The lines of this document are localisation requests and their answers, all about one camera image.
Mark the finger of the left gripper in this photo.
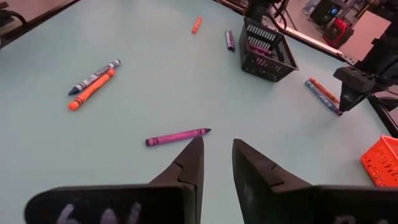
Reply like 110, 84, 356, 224
338, 82, 368, 113

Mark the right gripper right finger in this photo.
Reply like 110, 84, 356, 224
231, 138, 398, 224

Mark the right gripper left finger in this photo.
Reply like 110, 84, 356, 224
24, 136, 205, 224

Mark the black mesh basket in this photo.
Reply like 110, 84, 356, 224
238, 17, 299, 83

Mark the orange crayon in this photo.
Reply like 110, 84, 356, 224
191, 16, 203, 35
68, 68, 116, 111
308, 77, 341, 105

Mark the red black floor machine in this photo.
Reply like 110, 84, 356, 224
323, 18, 354, 50

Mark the orange mesh basket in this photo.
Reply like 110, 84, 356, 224
360, 134, 398, 188

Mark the black floor computer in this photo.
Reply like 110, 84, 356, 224
310, 0, 343, 22

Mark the teal table mat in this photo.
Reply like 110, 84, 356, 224
0, 0, 389, 224

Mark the blue green crayon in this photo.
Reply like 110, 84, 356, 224
67, 58, 121, 96

